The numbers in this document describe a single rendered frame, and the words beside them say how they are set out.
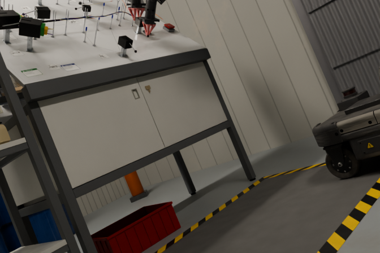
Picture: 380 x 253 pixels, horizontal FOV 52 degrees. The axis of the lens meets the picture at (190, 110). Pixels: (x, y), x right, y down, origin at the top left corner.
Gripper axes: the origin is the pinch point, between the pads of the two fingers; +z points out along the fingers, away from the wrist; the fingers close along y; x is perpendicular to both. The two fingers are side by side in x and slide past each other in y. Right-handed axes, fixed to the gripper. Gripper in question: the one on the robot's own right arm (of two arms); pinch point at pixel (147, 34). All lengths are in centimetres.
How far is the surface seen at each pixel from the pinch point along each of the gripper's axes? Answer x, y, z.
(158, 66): 25.0, 6.2, 10.8
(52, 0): -57, 37, -5
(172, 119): 41, 4, 35
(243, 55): -42, -126, 31
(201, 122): 41, -17, 40
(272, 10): -25, -130, -13
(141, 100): 34.9, 20.3, 24.9
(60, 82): 36, 63, 11
